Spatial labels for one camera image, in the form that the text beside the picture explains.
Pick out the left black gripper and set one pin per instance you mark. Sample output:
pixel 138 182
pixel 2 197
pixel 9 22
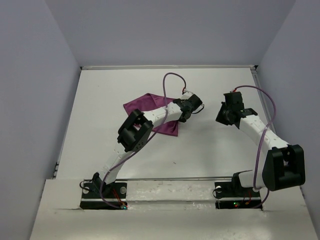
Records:
pixel 182 121

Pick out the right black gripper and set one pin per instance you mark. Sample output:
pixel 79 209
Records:
pixel 220 118

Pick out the purple cloth napkin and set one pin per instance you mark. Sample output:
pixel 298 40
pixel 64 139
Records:
pixel 149 102

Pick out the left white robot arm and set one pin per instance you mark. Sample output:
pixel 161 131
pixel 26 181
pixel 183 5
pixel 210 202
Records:
pixel 135 132

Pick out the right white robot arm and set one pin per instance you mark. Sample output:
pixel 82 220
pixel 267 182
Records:
pixel 284 163

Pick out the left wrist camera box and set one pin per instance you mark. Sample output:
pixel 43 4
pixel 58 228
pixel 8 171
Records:
pixel 186 95

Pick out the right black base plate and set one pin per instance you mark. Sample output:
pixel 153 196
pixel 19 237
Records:
pixel 231 195

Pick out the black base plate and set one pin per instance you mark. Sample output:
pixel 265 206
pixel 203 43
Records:
pixel 231 195
pixel 114 195

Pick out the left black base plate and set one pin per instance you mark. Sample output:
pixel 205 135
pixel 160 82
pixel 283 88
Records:
pixel 114 195

